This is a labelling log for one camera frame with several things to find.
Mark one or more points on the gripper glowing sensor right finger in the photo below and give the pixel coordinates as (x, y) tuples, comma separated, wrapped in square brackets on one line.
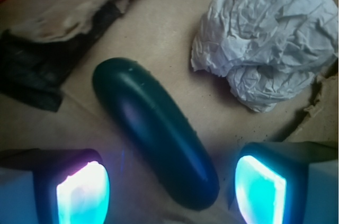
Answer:
[(287, 182)]

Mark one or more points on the crumpled white paper ball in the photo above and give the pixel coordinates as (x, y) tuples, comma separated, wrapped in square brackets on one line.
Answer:
[(267, 50)]

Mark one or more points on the brown paper bag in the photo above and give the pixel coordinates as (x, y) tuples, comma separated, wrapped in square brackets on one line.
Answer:
[(158, 35)]

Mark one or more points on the dark green plastic pickle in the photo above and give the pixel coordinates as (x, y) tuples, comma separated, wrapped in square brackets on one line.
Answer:
[(147, 114)]

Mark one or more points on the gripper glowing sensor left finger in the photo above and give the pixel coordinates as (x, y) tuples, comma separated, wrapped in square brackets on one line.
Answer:
[(53, 186)]

